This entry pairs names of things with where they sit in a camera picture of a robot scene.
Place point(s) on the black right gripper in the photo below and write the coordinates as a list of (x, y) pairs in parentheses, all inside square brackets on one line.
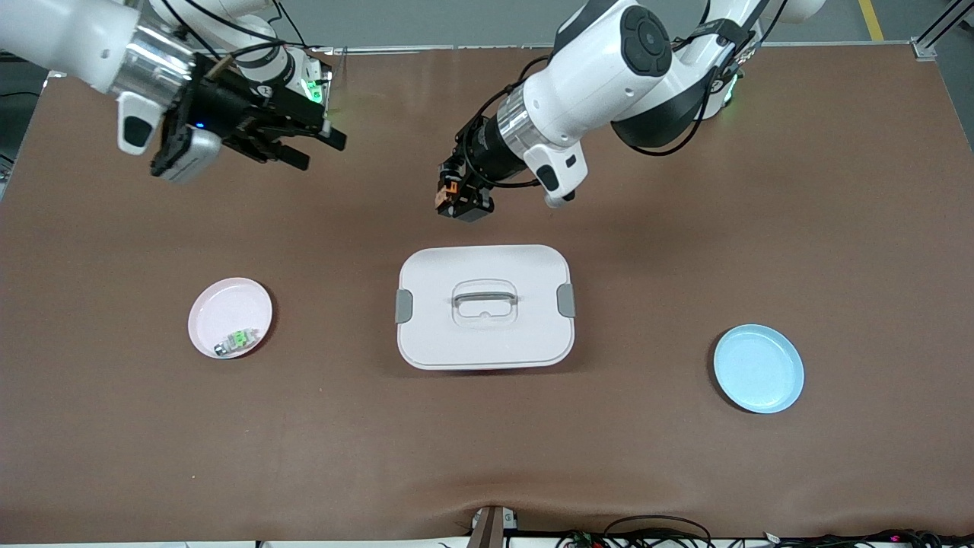
[(222, 105)]

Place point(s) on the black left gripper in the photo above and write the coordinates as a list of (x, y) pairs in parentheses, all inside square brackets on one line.
[(485, 154)]

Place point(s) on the black and orange switch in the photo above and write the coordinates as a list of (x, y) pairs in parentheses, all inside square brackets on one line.
[(445, 196)]

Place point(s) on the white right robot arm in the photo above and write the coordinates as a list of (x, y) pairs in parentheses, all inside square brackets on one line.
[(68, 34)]

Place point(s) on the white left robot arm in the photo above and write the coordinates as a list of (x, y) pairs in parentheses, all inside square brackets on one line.
[(609, 68)]

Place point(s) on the grey box latch clip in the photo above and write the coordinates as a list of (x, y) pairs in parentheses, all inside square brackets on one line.
[(566, 300), (404, 306)]

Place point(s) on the white lidded storage box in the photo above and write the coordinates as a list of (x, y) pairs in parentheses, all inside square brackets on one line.
[(487, 339)]

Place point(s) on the pink round plate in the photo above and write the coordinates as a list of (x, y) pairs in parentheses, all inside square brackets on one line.
[(228, 308)]

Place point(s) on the brown table mat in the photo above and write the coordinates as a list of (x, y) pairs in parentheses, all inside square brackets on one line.
[(487, 441)]

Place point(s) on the light blue round plate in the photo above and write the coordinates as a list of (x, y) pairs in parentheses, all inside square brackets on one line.
[(761, 373)]

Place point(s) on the clear and green switch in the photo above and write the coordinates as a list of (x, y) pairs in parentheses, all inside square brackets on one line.
[(237, 341)]

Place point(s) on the aluminium frame post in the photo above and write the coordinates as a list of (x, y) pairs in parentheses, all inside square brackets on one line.
[(924, 49)]

